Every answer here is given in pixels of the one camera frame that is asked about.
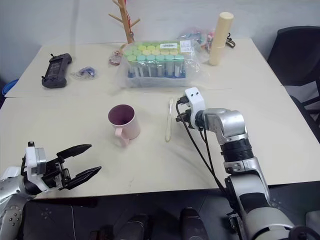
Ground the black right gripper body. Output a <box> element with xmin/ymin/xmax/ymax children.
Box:
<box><xmin>175</xmin><ymin>109</ymin><xmax>193</xmax><ymax>129</ymax></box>

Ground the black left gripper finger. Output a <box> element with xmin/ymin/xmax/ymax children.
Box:
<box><xmin>56</xmin><ymin>143</ymin><xmax>93</xmax><ymax>161</ymax></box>
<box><xmin>66</xmin><ymin>165</ymin><xmax>103</xmax><ymax>190</ymax></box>

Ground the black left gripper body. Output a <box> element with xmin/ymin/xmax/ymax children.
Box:
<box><xmin>41</xmin><ymin>156</ymin><xmax>73</xmax><ymax>191</ymax></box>

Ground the cream toothbrush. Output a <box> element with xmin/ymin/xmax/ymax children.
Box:
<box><xmin>164</xmin><ymin>98</ymin><xmax>175</xmax><ymax>143</ymax></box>

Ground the pink mug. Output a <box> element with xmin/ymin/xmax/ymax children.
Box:
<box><xmin>107</xmin><ymin>104</ymin><xmax>142</xmax><ymax>148</ymax></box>

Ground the wooden branch stand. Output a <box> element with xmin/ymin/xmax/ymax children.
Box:
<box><xmin>108</xmin><ymin>0</ymin><xmax>141</xmax><ymax>55</ymax></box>

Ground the blue tube rack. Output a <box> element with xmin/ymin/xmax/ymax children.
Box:
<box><xmin>126</xmin><ymin>66</ymin><xmax>189</xmax><ymax>88</ymax></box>

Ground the clear bag of capped tubes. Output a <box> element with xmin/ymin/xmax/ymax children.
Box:
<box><xmin>116</xmin><ymin>38</ymin><xmax>201</xmax><ymax>90</ymax></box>

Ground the dark rounded shape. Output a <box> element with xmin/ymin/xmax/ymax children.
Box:
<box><xmin>179</xmin><ymin>206</ymin><xmax>210</xmax><ymax>240</ymax></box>
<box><xmin>119</xmin><ymin>213</ymin><xmax>151</xmax><ymax>240</ymax></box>

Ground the small bag with blue pieces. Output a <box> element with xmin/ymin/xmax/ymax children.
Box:
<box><xmin>69</xmin><ymin>65</ymin><xmax>98</xmax><ymax>81</ymax></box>

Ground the black handheld controller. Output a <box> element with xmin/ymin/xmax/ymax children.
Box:
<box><xmin>40</xmin><ymin>52</ymin><xmax>74</xmax><ymax>89</ymax></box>

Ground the clear bag of colourful clips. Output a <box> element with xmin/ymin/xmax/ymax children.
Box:
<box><xmin>178</xmin><ymin>25</ymin><xmax>216</xmax><ymax>64</ymax></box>

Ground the cream cylinder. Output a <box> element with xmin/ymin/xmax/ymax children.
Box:
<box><xmin>208</xmin><ymin>11</ymin><xmax>235</xmax><ymax>67</ymax></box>

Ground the black clip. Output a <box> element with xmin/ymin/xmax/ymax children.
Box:
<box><xmin>225</xmin><ymin>31</ymin><xmax>237</xmax><ymax>49</ymax></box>

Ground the blue round object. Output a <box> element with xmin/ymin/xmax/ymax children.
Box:
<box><xmin>0</xmin><ymin>79</ymin><xmax>20</xmax><ymax>97</ymax></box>

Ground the pink trinket in clear bag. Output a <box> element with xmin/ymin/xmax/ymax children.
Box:
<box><xmin>108</xmin><ymin>49</ymin><xmax>124</xmax><ymax>67</ymax></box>

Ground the black office chair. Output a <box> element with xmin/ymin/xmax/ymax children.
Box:
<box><xmin>266</xmin><ymin>25</ymin><xmax>320</xmax><ymax>127</ymax></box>

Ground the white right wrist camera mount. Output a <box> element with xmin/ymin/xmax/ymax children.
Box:
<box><xmin>184</xmin><ymin>87</ymin><xmax>206</xmax><ymax>130</ymax></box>

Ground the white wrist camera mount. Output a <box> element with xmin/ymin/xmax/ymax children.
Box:
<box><xmin>184</xmin><ymin>87</ymin><xmax>206</xmax><ymax>130</ymax></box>
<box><xmin>24</xmin><ymin>146</ymin><xmax>50</xmax><ymax>193</ymax></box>

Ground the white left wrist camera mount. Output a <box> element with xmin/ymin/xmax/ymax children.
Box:
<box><xmin>24</xmin><ymin>146</ymin><xmax>50</xmax><ymax>193</ymax></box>

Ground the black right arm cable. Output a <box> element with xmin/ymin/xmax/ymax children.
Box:
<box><xmin>199</xmin><ymin>127</ymin><xmax>221</xmax><ymax>180</ymax></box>
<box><xmin>175</xmin><ymin>96</ymin><xmax>235</xmax><ymax>208</ymax></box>

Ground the red cord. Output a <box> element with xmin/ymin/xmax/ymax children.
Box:
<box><xmin>125</xmin><ymin>6</ymin><xmax>135</xmax><ymax>36</ymax></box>

